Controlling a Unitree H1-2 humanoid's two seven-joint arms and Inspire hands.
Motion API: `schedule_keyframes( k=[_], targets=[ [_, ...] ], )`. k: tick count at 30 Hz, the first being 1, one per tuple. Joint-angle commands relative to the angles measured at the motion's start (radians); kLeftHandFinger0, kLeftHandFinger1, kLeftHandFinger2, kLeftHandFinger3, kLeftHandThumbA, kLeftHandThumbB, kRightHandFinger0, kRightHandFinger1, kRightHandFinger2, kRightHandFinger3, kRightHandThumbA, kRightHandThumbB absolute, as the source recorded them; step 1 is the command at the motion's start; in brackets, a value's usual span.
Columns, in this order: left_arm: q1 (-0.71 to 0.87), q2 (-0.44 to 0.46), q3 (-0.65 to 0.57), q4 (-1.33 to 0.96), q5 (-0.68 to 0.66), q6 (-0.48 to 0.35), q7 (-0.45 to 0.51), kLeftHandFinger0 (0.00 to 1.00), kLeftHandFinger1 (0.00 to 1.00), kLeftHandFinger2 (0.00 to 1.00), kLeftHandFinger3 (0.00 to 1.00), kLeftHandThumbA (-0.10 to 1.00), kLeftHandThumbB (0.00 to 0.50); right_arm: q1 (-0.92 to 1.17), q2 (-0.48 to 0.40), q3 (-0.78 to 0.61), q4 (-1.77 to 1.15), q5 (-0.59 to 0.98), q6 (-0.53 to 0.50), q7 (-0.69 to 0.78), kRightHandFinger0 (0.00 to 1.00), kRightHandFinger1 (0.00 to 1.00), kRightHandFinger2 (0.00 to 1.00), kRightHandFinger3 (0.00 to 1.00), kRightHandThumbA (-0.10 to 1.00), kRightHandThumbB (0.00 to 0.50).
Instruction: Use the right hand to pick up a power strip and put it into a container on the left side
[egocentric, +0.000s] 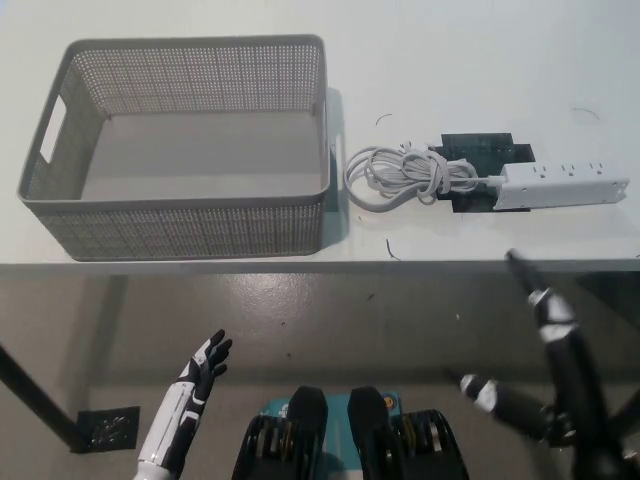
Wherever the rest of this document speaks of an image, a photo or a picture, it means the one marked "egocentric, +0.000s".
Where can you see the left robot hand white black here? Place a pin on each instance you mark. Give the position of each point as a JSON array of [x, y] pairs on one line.
[[180, 410]]

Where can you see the right robot hand black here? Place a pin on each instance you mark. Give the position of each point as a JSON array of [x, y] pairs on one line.
[[565, 380]]

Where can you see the black tape patch on floor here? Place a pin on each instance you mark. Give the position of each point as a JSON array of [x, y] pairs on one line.
[[112, 427]]

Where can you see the black metal table leg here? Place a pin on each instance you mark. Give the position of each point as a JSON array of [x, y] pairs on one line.
[[40, 395]]

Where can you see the black tape patch on table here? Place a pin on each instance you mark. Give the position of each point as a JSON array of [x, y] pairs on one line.
[[475, 145]]

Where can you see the grey perforated plastic basket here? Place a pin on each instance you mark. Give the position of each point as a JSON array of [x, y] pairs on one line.
[[200, 150]]

